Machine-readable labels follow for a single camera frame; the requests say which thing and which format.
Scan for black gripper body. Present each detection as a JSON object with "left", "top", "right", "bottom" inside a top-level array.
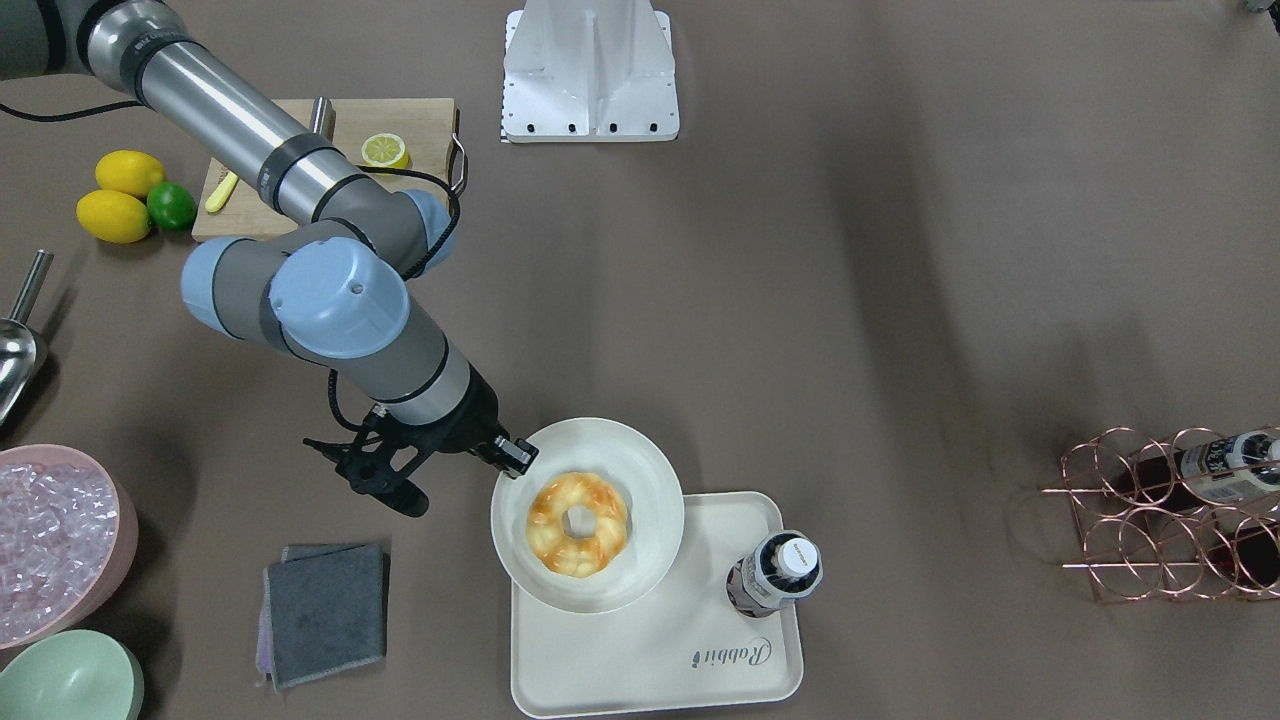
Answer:
[{"left": 305, "top": 369, "right": 512, "bottom": 495}]

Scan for glazed donut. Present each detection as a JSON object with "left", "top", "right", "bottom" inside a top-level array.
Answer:
[{"left": 525, "top": 471, "right": 628, "bottom": 579}]

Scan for white round plate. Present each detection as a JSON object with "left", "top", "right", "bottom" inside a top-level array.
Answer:
[{"left": 492, "top": 418, "right": 684, "bottom": 614}]

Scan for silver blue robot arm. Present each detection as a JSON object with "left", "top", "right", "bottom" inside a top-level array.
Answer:
[{"left": 3, "top": 1, "right": 538, "bottom": 518}]

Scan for cream rabbit tray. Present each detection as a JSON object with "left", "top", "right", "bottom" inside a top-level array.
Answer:
[{"left": 509, "top": 491, "right": 804, "bottom": 719}]

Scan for tea bottle on tray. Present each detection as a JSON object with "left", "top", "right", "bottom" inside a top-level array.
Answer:
[{"left": 726, "top": 530, "right": 823, "bottom": 618}]

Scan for grey folded cloth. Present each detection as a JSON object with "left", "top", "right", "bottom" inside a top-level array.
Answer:
[{"left": 256, "top": 543, "right": 389, "bottom": 692}]

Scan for lemon half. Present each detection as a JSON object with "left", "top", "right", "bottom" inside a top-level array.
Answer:
[{"left": 360, "top": 132, "right": 412, "bottom": 169}]

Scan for yellow plastic knife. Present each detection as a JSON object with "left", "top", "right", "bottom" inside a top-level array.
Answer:
[{"left": 204, "top": 169, "right": 241, "bottom": 215}]

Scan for green lime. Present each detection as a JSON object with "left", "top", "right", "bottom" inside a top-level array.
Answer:
[{"left": 145, "top": 181, "right": 198, "bottom": 231}]

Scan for bamboo cutting board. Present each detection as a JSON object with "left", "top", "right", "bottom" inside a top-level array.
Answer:
[{"left": 192, "top": 97, "right": 460, "bottom": 242}]

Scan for pink bowl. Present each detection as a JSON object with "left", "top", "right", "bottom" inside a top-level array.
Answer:
[{"left": 3, "top": 445, "right": 138, "bottom": 650}]

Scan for clear ice cubes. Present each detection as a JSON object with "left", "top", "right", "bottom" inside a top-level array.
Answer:
[{"left": 1, "top": 462, "right": 119, "bottom": 644}]

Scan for lower yellow lemon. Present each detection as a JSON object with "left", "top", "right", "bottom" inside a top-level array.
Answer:
[{"left": 76, "top": 190, "right": 152, "bottom": 243}]

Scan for yellow lemon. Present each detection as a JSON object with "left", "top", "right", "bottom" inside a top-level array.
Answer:
[
  {"left": 93, "top": 149, "right": 166, "bottom": 200},
  {"left": 76, "top": 190, "right": 152, "bottom": 243}
]

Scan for mint green bowl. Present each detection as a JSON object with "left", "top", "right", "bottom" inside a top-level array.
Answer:
[{"left": 1, "top": 629, "right": 145, "bottom": 719}]

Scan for metal scoop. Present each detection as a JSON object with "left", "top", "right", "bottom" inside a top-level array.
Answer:
[{"left": 1, "top": 249, "right": 55, "bottom": 424}]

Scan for upper yellow lemon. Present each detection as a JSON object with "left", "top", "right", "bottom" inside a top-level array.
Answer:
[{"left": 93, "top": 149, "right": 166, "bottom": 200}]

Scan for tea bottle in rack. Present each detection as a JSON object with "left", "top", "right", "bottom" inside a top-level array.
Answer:
[{"left": 1107, "top": 430, "right": 1279, "bottom": 512}]

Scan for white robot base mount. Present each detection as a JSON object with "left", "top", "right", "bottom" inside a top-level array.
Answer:
[{"left": 500, "top": 1, "right": 681, "bottom": 143}]

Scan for copper wire bottle rack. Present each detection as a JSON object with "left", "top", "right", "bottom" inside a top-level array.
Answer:
[{"left": 1041, "top": 425, "right": 1279, "bottom": 603}]

